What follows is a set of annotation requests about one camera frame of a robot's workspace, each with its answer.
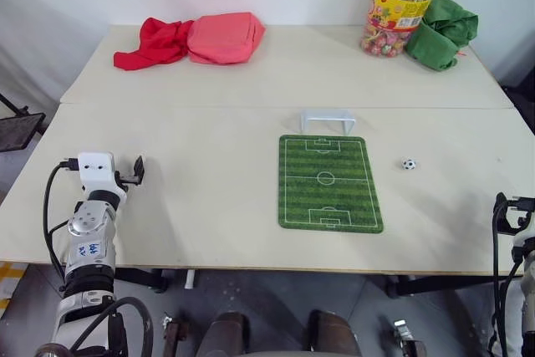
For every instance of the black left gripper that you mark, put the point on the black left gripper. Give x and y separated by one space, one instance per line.
125 180

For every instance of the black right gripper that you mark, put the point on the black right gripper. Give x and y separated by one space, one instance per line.
520 210

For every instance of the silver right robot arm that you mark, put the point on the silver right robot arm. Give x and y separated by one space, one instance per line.
527 290

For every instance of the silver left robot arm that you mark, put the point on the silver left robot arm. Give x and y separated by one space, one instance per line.
90 248

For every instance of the small soccer ball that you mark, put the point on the small soccer ball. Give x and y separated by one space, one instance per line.
409 164

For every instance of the green soccer field mat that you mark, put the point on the green soccer field mat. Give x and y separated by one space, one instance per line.
328 183

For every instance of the white table leg foot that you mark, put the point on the white table leg foot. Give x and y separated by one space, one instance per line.
190 280

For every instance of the red cloth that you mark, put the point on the red cloth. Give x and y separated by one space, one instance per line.
156 45

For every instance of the black metal stand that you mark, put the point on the black metal stand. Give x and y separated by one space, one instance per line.
18 127

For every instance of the pink fabric bag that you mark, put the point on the pink fabric bag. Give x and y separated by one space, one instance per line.
223 39

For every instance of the dark rounded brown shape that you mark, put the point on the dark rounded brown shape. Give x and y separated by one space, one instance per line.
225 334
332 334

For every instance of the green cloth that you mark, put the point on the green cloth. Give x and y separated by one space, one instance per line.
439 35

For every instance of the white miniature goal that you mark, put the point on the white miniature goal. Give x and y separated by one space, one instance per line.
328 119

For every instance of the yellow lidded candy jar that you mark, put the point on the yellow lidded candy jar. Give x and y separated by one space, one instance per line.
397 10

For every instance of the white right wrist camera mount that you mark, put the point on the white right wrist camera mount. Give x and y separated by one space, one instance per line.
524 236

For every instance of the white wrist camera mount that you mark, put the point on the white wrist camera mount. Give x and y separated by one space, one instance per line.
524 236
96 169

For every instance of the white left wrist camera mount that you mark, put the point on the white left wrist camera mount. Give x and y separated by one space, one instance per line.
96 169

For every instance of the black table frame bar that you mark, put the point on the black table frame bar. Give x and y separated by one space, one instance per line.
140 276
439 285

